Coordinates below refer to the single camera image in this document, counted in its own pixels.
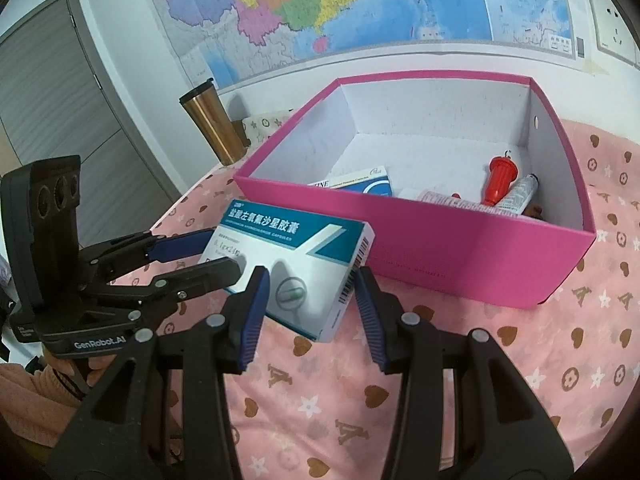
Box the pink tube with white cap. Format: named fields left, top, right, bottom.
left=398, top=187, right=526, bottom=217

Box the colourful wall map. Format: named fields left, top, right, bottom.
left=137, top=0, right=588, bottom=93

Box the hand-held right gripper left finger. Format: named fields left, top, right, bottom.
left=47, top=265, right=272, bottom=480

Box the teal and white medicine box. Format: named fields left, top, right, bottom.
left=199, top=199, right=377, bottom=343

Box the person's left forearm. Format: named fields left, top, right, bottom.
left=0, top=355, right=101, bottom=451

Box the pink cardboard box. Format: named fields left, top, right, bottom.
left=234, top=74, right=597, bottom=309

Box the gold metal tumbler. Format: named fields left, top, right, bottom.
left=179, top=78, right=249, bottom=166

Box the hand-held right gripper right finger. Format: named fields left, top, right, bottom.
left=352, top=266, right=576, bottom=480

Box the white wall socket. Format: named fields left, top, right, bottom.
left=587, top=0, right=640, bottom=68

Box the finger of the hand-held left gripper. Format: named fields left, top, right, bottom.
left=80, top=227, right=217, bottom=281
left=100, top=257, right=243, bottom=317

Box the pink printed blanket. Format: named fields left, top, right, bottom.
left=115, top=115, right=640, bottom=480

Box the cream star print pillow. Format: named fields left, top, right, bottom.
left=241, top=108, right=301, bottom=148

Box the white tube with blue label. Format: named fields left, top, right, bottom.
left=497, top=173, right=540, bottom=216

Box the grey door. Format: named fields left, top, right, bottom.
left=0, top=0, right=183, bottom=251

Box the blue and white medicine box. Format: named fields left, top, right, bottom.
left=307, top=166, right=396, bottom=197

